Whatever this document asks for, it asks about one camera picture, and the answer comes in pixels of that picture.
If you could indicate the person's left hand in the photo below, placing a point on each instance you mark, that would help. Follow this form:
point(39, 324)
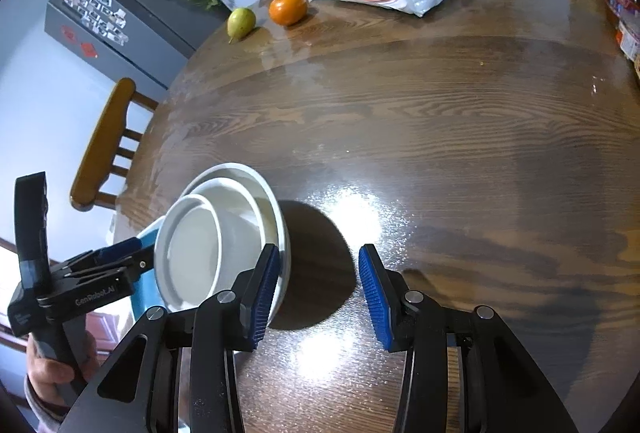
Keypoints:
point(50, 368)

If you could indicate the cluster of fridge photo magnets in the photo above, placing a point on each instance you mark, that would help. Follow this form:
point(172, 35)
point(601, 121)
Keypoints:
point(95, 8)

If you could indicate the small white bowl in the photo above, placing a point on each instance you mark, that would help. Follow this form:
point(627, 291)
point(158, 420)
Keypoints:
point(240, 233)

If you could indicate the grey fridge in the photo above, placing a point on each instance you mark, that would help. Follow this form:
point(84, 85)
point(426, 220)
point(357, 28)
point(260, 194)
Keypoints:
point(145, 43)

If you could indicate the wooden chair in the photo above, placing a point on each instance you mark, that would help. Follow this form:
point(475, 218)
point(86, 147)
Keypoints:
point(107, 138)

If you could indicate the orange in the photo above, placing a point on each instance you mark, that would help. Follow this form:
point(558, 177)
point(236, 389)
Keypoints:
point(287, 9)

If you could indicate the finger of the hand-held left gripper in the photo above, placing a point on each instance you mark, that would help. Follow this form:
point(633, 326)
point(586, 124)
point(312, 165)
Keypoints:
point(117, 248)
point(135, 265)

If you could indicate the small white labelled jar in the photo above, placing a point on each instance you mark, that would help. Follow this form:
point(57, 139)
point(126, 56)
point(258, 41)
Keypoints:
point(630, 40)

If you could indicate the large white bowl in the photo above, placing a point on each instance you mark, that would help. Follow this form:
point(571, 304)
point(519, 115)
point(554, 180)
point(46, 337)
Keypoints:
point(274, 213)

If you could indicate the green pear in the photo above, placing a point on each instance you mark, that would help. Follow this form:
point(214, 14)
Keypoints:
point(241, 23)

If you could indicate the white ceramic cup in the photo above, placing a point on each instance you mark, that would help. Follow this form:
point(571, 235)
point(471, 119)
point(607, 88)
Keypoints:
point(195, 253)

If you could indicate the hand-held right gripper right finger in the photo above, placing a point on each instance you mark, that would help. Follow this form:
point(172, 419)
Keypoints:
point(375, 298)

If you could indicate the person's left forearm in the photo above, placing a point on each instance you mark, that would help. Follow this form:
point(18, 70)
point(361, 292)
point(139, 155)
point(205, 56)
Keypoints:
point(42, 405)

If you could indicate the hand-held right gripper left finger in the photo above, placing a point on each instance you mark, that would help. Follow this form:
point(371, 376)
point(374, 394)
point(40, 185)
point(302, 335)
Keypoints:
point(262, 298)

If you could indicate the square red paper decoration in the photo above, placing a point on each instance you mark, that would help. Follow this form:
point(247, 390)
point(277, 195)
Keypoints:
point(89, 49)

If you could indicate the plain blue plate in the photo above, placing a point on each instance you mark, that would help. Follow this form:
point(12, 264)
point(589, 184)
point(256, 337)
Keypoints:
point(145, 293)

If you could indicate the round red paper decoration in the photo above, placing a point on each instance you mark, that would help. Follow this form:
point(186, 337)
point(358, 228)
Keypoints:
point(67, 31)

